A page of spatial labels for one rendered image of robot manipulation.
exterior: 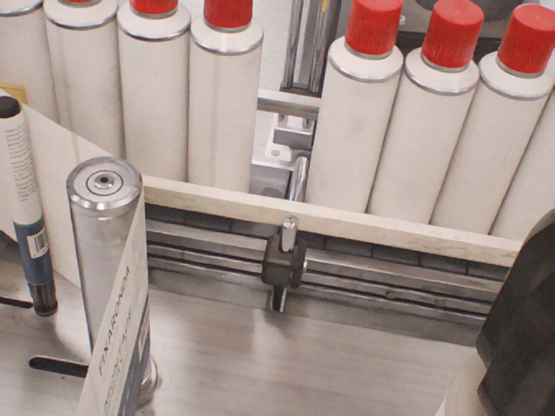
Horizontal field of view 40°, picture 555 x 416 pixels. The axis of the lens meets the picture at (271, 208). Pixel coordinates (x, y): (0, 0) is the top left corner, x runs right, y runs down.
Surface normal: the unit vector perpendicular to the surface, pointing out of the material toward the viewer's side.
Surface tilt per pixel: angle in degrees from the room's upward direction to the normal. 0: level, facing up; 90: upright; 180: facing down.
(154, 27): 42
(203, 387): 0
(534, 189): 90
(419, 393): 0
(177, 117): 90
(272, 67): 0
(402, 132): 90
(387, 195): 90
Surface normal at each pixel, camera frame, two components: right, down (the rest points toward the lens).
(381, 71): 0.34, 0.00
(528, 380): -0.33, 0.66
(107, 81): 0.73, 0.54
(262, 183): 0.09, -0.69
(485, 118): -0.67, 0.50
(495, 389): -0.95, 0.16
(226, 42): 0.09, -0.04
